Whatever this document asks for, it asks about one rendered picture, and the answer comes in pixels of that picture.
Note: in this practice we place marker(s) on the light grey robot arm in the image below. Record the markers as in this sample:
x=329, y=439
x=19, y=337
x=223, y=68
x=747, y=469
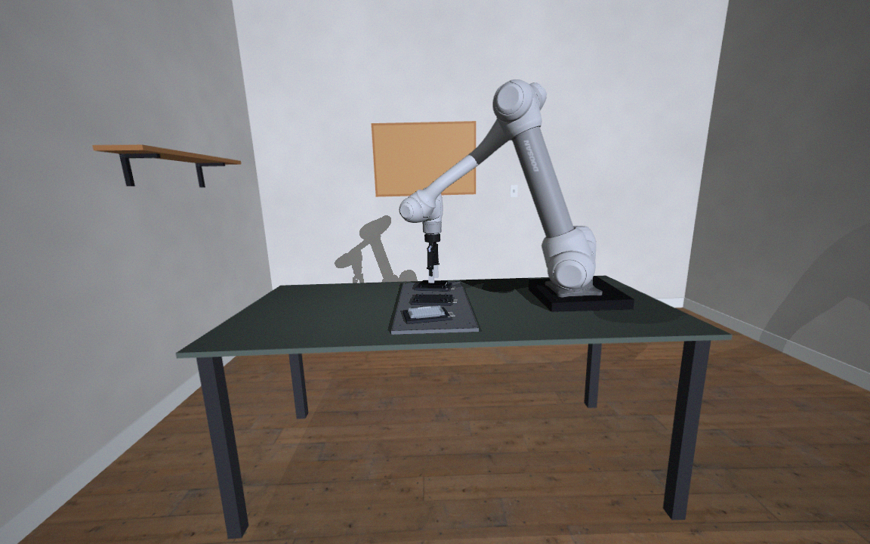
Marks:
x=568, y=257

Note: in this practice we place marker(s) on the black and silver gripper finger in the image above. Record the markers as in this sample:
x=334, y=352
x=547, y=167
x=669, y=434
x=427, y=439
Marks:
x=430, y=263
x=436, y=263

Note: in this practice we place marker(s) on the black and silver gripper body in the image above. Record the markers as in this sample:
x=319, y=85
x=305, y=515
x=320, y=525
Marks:
x=432, y=240

